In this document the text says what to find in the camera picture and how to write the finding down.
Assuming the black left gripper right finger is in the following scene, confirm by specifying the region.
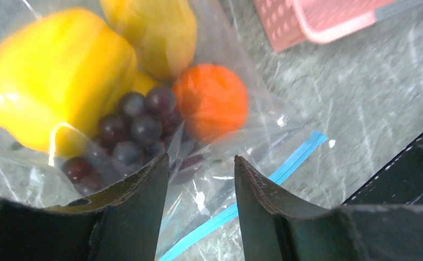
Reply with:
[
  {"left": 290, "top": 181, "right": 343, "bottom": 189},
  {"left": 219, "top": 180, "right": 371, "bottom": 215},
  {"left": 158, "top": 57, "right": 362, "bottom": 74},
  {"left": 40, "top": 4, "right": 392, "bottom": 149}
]
[{"left": 234, "top": 156, "right": 423, "bottom": 260}]

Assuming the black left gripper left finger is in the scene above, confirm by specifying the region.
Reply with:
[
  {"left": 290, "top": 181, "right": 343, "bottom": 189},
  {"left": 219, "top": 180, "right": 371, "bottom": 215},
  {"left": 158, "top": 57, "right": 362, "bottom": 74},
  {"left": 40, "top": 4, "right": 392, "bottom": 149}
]
[{"left": 0, "top": 154, "right": 169, "bottom": 260}]

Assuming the dark red grape bunch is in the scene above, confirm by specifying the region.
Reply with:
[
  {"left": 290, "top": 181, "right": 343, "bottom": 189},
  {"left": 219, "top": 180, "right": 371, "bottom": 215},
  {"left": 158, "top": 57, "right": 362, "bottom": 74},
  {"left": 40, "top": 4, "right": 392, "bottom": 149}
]
[{"left": 61, "top": 86, "right": 203, "bottom": 196}]

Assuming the clear zip top bag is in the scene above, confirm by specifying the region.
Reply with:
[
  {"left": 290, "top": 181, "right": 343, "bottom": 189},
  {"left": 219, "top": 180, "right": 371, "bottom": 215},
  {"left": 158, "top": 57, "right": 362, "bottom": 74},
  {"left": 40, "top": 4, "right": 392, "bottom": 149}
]
[{"left": 0, "top": 1, "right": 320, "bottom": 260}]

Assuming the orange fruit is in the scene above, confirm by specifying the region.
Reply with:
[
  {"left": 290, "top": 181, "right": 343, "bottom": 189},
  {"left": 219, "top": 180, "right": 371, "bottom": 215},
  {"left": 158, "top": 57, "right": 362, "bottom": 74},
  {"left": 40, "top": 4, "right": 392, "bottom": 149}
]
[{"left": 172, "top": 63, "right": 248, "bottom": 144}]

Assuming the yellow bell pepper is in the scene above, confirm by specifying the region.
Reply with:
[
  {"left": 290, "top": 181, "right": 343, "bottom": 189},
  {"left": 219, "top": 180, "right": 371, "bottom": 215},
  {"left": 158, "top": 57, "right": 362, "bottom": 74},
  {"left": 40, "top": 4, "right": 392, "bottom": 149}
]
[{"left": 0, "top": 8, "right": 137, "bottom": 158}]

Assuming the yellow mango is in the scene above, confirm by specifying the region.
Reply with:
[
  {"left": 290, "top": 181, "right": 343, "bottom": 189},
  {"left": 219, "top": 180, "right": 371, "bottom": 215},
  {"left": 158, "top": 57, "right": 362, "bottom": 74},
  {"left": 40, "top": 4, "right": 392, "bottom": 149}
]
[{"left": 100, "top": 0, "right": 197, "bottom": 80}]

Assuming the pink perforated plastic basket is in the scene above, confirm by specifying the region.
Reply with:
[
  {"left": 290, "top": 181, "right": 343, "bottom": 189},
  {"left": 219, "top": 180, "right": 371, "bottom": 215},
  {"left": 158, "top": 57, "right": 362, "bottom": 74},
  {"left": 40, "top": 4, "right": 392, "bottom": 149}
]
[{"left": 253, "top": 0, "right": 393, "bottom": 52}]

